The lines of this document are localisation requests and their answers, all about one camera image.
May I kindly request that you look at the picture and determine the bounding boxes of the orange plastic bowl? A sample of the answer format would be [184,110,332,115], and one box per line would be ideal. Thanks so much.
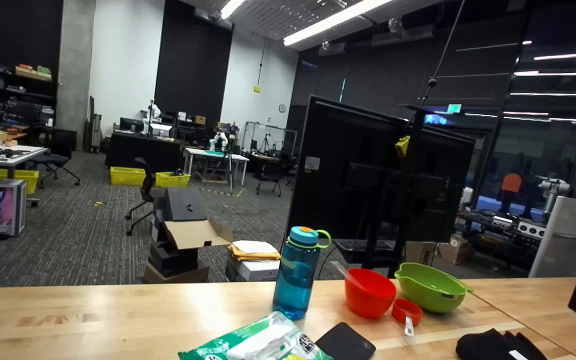
[344,267,398,319]

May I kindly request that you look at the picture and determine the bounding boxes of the green plastic bowl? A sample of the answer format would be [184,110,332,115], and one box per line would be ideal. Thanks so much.
[394,261,470,313]

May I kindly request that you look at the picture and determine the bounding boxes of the large black monitor panel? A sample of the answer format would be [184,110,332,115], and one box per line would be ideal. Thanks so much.
[285,94,479,279]

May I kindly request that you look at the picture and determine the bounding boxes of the blue water bottle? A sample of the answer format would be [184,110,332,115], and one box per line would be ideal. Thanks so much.
[273,225,332,319]

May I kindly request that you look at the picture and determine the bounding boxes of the yellow storage bin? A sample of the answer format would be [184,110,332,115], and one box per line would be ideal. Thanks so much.
[111,166,146,185]
[156,171,191,188]

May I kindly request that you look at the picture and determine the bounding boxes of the open cardboard box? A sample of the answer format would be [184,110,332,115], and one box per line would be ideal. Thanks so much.
[149,188,235,275]

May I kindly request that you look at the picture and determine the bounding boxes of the black office chair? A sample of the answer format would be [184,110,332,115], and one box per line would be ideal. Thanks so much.
[124,156,162,235]

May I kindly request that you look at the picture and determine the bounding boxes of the green wet wipes pack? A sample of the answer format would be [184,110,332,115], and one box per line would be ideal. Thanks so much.
[178,312,332,360]

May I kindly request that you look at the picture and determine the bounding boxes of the black smartphone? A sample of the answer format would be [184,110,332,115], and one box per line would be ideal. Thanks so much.
[317,321,377,360]

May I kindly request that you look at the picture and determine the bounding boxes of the black folded cloth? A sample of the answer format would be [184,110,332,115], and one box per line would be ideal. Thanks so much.
[457,328,547,360]

